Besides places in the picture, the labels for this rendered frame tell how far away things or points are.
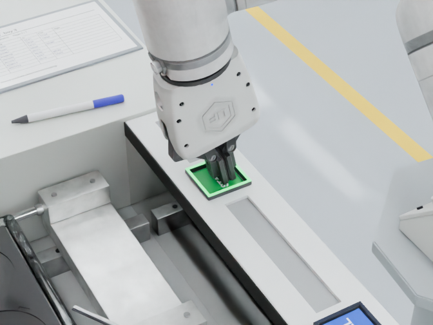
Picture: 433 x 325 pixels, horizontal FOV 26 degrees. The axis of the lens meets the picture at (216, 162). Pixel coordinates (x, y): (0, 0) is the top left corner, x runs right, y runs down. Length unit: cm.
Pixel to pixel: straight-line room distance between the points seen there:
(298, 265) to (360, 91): 192
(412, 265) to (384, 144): 151
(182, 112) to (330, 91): 194
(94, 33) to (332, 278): 53
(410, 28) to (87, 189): 43
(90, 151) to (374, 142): 161
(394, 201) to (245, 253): 34
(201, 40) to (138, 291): 31
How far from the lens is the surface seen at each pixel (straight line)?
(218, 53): 91
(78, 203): 114
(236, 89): 96
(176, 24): 87
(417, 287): 116
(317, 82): 289
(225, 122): 98
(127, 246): 110
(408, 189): 129
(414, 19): 114
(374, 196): 251
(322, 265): 97
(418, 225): 119
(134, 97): 118
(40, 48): 129
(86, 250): 110
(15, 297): 104
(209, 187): 105
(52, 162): 114
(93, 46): 128
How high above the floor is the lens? 166
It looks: 40 degrees down
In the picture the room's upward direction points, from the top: straight up
